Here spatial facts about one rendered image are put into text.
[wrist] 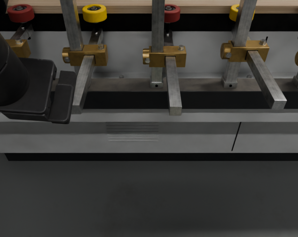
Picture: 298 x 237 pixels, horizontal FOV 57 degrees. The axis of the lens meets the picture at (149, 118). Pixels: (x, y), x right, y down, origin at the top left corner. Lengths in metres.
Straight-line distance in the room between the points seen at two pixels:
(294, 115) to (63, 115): 0.98
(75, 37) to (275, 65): 0.80
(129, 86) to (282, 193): 1.04
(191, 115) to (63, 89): 0.77
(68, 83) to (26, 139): 1.23
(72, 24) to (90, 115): 0.37
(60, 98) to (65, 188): 1.24
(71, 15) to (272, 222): 1.25
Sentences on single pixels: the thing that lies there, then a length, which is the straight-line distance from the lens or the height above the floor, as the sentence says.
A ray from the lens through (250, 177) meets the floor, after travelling 1.63.
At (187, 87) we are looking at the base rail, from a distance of 0.95.
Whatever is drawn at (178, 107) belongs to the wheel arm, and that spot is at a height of 0.82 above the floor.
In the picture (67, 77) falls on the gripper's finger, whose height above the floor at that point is 1.06.
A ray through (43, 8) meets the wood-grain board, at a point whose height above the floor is 0.89.
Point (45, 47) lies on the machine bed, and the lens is 1.18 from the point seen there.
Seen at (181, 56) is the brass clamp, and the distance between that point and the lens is 0.87.
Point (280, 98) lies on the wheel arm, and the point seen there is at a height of 0.84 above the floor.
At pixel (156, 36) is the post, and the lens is 0.85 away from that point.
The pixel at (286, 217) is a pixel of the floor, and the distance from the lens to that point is 1.56.
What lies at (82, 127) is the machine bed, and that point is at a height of 0.30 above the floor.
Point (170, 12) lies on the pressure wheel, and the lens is 0.96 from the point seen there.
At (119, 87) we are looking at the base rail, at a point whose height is 0.70.
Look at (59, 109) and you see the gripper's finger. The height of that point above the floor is 1.05.
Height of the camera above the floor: 1.25
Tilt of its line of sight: 42 degrees down
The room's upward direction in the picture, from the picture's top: straight up
